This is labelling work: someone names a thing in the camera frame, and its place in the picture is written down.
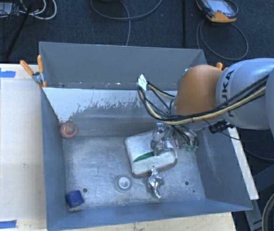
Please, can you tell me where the grey metal bin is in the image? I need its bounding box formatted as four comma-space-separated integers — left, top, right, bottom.
38, 41, 253, 231

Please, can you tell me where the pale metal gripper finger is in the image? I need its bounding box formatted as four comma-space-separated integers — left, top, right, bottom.
153, 141, 175, 156
150, 123, 165, 149

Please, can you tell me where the crumpled silver foil piece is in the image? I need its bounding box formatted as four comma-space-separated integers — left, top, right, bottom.
147, 167, 165, 199

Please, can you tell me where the pale wood flat board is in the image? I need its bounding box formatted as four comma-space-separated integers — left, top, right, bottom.
0, 77, 48, 222

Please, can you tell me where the white sponge with brown edge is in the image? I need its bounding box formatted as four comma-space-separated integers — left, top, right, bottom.
124, 131, 178, 178

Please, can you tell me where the blue cylinder block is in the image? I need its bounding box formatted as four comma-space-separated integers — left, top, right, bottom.
64, 190, 85, 209

